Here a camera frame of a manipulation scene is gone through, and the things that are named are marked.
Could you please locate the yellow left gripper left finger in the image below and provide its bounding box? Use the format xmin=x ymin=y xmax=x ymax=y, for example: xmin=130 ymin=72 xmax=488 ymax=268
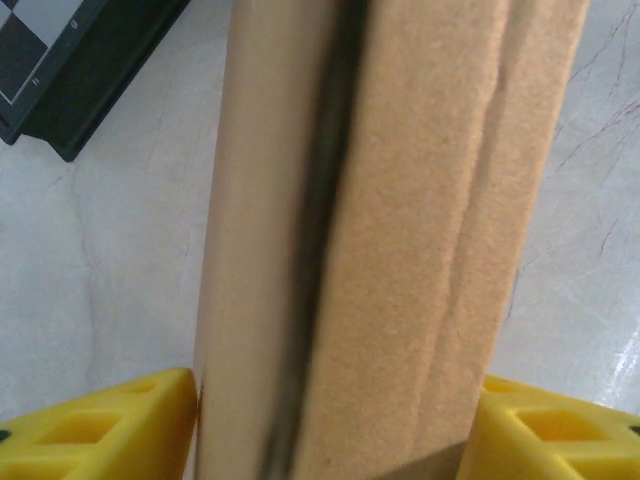
xmin=0 ymin=366 xmax=202 ymax=480

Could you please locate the brown cardboard box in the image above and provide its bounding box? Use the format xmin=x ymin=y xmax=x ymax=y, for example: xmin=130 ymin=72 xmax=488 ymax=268
xmin=192 ymin=0 xmax=592 ymax=480

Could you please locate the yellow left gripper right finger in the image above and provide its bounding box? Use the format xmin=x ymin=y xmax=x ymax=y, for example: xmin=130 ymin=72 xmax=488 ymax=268
xmin=460 ymin=374 xmax=640 ymax=480

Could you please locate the black and grey checkerboard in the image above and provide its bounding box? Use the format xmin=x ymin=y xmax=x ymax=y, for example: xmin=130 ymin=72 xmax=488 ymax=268
xmin=0 ymin=0 xmax=194 ymax=164

